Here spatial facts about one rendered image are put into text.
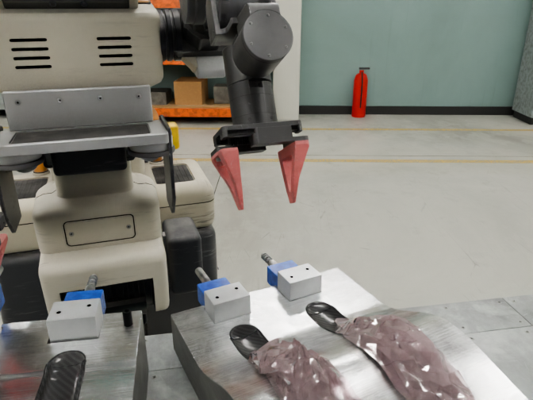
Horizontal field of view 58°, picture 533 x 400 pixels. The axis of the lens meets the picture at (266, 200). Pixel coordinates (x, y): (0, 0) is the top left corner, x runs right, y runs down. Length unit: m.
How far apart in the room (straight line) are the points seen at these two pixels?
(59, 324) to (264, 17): 0.39
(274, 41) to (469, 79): 5.70
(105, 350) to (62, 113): 0.42
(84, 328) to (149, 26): 0.49
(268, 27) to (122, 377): 0.39
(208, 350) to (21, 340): 0.20
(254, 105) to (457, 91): 5.64
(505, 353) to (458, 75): 5.53
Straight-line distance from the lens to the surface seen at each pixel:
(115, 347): 0.55
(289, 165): 0.63
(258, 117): 0.59
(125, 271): 0.92
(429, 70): 6.03
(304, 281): 0.65
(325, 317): 0.64
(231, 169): 0.57
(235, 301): 0.61
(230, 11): 0.63
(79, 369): 0.54
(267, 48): 0.54
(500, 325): 0.78
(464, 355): 0.55
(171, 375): 0.64
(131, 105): 0.83
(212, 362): 0.56
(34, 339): 0.59
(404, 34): 5.91
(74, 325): 0.56
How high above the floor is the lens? 1.22
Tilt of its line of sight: 22 degrees down
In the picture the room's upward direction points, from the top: straight up
